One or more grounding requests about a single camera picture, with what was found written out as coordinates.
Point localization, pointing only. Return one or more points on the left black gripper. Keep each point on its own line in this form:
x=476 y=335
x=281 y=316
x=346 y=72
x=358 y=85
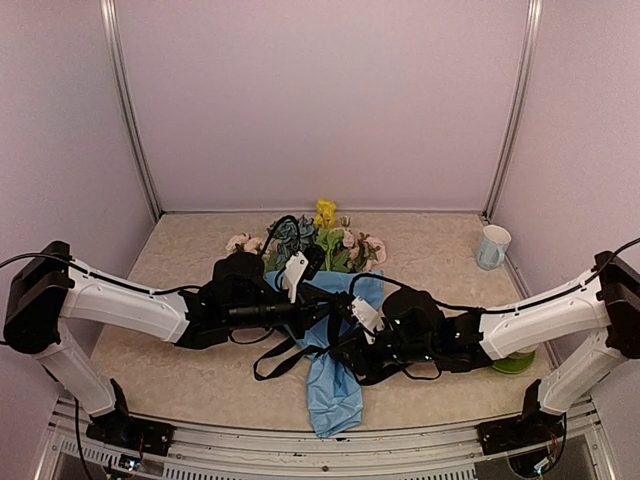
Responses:
x=308 y=311

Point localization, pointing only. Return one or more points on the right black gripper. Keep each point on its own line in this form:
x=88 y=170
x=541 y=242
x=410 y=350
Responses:
x=362 y=363

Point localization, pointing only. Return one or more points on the black ribbon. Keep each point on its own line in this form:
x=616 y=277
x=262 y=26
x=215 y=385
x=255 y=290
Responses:
x=343 y=331

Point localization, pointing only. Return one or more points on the blue fake rose bunch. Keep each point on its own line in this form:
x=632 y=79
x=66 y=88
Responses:
x=287 y=236

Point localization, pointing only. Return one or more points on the pink fake rose bunch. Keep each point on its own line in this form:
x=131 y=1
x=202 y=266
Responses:
x=365 y=252

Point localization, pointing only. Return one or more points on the blue wrapping paper sheet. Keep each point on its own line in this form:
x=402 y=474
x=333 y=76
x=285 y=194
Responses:
x=334 y=397

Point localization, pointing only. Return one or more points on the yellow fake flower stem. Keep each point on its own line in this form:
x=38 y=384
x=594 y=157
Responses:
x=330 y=237

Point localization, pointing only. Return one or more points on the light blue ceramic mug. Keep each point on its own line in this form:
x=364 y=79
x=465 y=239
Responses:
x=491 y=252

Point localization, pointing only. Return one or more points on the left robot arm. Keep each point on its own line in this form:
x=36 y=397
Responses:
x=55 y=287

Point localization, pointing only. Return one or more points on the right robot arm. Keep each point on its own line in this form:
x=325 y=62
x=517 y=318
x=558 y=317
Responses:
x=600 y=307

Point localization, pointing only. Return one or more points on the green plate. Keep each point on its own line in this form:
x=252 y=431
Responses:
x=515 y=364

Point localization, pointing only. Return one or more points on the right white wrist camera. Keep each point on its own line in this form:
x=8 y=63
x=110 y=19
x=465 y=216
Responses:
x=369 y=319

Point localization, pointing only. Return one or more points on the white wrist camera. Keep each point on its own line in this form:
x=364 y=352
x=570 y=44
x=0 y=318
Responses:
x=302 y=266
x=369 y=319

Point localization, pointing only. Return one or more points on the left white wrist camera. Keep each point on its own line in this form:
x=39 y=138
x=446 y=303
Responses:
x=302 y=266

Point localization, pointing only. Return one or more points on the front aluminium rail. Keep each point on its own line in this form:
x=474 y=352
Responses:
x=200 y=451

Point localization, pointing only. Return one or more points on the left aluminium frame post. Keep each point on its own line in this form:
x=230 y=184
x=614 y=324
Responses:
x=116 y=54

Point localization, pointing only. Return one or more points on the aluminium frame post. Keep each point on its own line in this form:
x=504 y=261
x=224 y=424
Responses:
x=517 y=107
x=116 y=54

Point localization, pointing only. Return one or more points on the right aluminium frame post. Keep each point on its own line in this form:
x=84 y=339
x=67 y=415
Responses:
x=517 y=107

